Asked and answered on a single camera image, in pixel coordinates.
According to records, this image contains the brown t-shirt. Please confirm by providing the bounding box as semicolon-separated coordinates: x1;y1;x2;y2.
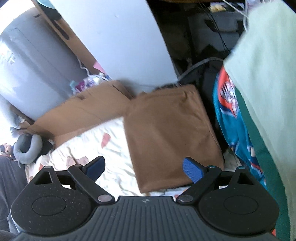
123;85;224;193

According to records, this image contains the cream bear print blanket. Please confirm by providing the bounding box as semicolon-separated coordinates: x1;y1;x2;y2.
25;118;190;198

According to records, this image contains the grey neck pillow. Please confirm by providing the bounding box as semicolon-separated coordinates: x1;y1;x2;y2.
13;133;43;165

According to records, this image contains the dark grey pillow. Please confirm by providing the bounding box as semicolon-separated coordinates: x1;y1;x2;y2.
1;156;28;232

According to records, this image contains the brown cardboard sheet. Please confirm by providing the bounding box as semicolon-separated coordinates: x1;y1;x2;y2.
27;81;133;147

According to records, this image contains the colourful teal bag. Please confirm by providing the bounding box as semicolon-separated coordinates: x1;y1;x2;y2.
213;67;266;187

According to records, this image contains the teddy bear toy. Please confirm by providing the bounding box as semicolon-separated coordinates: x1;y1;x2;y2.
0;143;13;157

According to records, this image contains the pink white packaging bag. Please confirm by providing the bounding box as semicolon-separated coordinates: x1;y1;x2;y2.
69;73;111;95

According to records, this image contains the white pillow in plastic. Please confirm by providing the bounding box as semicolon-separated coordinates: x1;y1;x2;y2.
1;95;30;138

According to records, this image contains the pale green fabric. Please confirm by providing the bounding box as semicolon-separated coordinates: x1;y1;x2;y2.
224;1;295;240

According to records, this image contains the grey storage bag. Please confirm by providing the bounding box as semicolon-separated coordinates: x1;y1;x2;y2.
188;11;244;52

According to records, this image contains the white charging cable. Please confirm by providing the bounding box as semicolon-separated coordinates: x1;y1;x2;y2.
222;0;251;31

